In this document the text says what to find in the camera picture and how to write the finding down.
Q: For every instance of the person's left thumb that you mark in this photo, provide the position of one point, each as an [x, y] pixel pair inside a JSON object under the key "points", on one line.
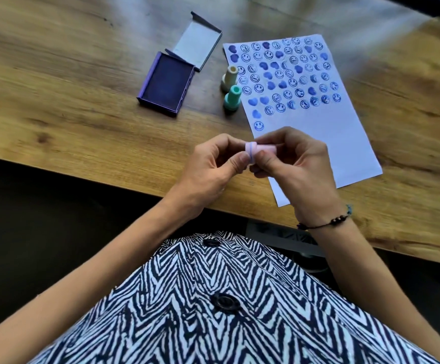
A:
{"points": [[234, 164]]}

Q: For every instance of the pink toy stamp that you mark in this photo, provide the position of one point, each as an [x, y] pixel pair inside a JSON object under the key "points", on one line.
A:
{"points": [[259, 150]]}

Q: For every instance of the person's right forearm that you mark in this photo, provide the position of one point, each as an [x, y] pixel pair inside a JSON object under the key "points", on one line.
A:
{"points": [[379, 284]]}

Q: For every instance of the zebra striped garment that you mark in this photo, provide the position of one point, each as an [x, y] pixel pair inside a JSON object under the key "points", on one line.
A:
{"points": [[227, 307]]}

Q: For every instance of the person's left hand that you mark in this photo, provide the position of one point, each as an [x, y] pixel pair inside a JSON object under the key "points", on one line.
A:
{"points": [[205, 174]]}

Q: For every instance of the white stamped paper sheet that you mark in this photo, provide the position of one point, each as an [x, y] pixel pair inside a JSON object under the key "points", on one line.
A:
{"points": [[311, 109]]}

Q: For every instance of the person's right hand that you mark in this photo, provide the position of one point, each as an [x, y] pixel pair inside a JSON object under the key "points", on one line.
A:
{"points": [[303, 174]]}

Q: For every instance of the teal toy stamp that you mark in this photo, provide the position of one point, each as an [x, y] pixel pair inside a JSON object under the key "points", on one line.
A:
{"points": [[233, 98]]}

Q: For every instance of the purple ink pad case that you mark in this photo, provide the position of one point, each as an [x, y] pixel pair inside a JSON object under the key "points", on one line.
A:
{"points": [[178, 68]]}

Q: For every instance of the cream toy stamp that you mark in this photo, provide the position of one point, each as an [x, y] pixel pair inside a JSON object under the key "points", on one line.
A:
{"points": [[229, 77]]}

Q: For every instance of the black garment button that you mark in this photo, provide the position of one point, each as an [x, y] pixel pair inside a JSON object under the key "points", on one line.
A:
{"points": [[211, 242], [225, 302]]}

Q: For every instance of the person's right thumb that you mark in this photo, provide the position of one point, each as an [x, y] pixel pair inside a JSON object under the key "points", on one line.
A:
{"points": [[271, 162]]}

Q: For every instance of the person's right middle finger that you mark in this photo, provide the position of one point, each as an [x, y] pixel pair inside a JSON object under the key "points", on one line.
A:
{"points": [[257, 171]]}

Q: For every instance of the person's left forearm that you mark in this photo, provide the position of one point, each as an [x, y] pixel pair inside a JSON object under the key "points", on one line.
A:
{"points": [[72, 276]]}

